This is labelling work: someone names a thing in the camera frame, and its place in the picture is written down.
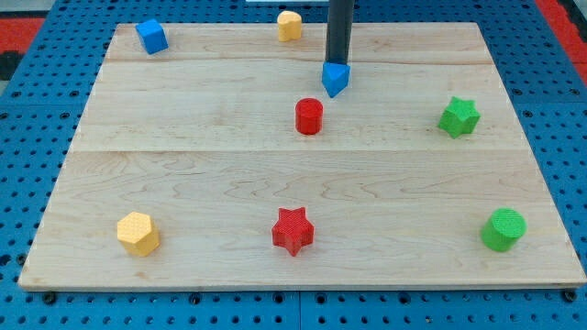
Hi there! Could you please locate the red star block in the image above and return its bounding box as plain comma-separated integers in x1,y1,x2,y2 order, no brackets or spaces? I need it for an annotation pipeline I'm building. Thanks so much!
271,207,315,257

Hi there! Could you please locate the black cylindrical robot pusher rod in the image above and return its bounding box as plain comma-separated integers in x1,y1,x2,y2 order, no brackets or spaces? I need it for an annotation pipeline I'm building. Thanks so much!
325,0,355,64

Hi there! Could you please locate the blue triangle block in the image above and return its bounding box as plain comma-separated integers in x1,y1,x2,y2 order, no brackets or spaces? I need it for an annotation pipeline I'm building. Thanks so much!
321,61,350,98

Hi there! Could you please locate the green cylinder block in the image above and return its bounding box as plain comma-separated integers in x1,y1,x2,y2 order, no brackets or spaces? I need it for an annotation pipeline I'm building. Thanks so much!
480,207,527,252

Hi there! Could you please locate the yellow heart block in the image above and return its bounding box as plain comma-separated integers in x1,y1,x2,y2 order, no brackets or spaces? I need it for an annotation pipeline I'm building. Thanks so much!
277,11,303,42

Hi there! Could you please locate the green star block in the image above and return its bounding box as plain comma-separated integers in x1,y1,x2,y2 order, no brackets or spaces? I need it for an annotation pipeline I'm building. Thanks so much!
437,96,481,138

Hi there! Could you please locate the yellow hexagon block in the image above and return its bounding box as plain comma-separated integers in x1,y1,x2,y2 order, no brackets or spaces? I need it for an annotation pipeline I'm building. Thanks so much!
116,212,161,257

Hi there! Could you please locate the blue cube block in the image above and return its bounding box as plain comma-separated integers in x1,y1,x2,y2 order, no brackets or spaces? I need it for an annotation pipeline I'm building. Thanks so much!
135,19,169,55

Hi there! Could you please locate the light wooden board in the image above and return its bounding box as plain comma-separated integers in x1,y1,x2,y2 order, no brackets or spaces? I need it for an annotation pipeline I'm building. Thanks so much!
19,23,586,292

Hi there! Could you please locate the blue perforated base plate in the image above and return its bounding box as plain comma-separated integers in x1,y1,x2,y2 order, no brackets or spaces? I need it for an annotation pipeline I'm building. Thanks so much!
1,1,586,329

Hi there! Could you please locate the red cylinder block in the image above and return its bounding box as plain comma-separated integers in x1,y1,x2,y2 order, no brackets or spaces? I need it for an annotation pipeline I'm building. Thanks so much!
294,98,324,135

